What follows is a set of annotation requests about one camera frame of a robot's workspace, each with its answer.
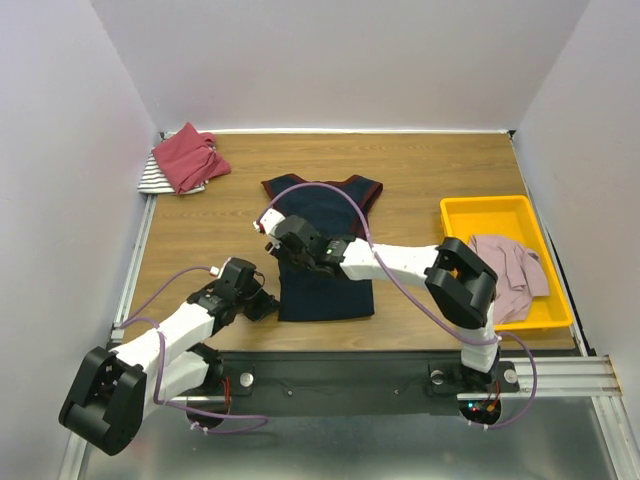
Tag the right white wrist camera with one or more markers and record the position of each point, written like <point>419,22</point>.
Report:
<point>267,223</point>

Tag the striped folded tank top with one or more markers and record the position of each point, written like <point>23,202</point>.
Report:
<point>153,180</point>

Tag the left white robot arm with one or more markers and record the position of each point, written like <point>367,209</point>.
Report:
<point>114,390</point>

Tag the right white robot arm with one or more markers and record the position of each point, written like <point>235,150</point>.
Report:
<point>460,283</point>

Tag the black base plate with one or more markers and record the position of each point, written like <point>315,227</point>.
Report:
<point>344,383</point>

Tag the mauve tank top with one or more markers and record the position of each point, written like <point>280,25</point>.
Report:
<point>521,277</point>

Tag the yellow plastic bin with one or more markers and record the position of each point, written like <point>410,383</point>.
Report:
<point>512,217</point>

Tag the navy tank top maroon trim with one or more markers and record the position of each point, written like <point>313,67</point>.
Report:
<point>333,208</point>

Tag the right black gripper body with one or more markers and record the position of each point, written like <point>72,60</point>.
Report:
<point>288,251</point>

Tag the red folded tank top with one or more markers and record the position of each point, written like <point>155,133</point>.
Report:
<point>189,159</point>

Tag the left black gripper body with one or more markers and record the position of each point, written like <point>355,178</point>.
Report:
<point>255,304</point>

